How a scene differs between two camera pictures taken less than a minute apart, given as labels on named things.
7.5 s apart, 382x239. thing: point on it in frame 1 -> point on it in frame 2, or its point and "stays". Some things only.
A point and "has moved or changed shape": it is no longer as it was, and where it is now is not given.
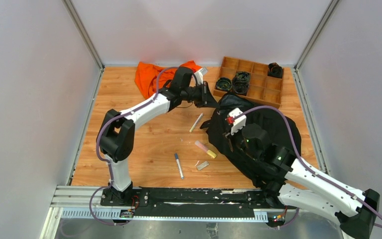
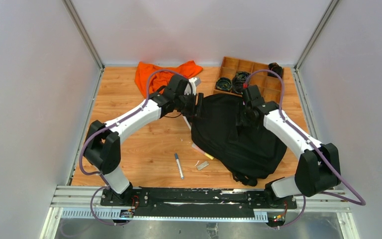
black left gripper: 203,94 -> 195,105
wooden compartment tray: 263,90 stays
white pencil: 196,122 -> 187,122
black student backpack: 234,113 has moved or changed shape
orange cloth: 146,75 stays
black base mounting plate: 178,201 stays
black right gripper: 231,139 -> 240,120
